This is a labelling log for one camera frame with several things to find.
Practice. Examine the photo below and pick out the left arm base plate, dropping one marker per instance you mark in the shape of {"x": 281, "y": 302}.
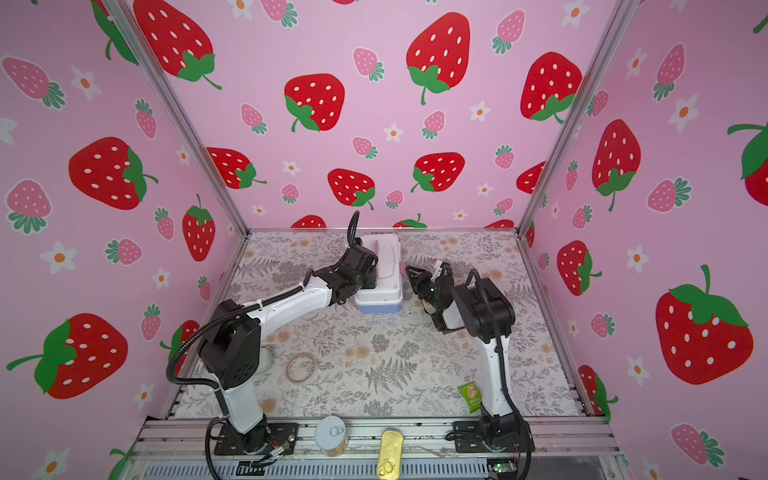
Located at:
{"x": 260, "y": 441}

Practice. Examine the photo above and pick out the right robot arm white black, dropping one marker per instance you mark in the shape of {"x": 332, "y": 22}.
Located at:
{"x": 477, "y": 306}

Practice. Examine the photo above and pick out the gold oval tin can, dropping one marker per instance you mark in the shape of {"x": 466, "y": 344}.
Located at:
{"x": 390, "y": 455}

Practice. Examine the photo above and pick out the green snack packet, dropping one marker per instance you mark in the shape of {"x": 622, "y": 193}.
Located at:
{"x": 471, "y": 394}

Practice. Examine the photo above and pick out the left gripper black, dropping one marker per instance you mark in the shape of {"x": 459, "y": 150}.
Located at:
{"x": 372, "y": 275}

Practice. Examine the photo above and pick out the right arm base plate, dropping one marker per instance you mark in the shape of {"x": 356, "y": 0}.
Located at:
{"x": 471, "y": 437}

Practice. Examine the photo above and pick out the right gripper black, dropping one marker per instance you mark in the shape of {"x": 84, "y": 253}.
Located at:
{"x": 419, "y": 280}

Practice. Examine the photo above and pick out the clear tape roll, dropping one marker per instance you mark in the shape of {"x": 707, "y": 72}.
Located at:
{"x": 301, "y": 368}

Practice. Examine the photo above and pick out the round silver tin can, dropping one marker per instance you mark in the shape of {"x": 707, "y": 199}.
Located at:
{"x": 330, "y": 436}

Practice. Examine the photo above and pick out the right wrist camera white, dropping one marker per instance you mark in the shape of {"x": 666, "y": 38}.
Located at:
{"x": 442, "y": 269}

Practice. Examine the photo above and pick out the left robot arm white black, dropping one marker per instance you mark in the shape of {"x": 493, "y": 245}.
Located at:
{"x": 230, "y": 344}

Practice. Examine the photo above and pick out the white pink blue tool box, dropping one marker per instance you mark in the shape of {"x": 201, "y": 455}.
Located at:
{"x": 386, "y": 296}

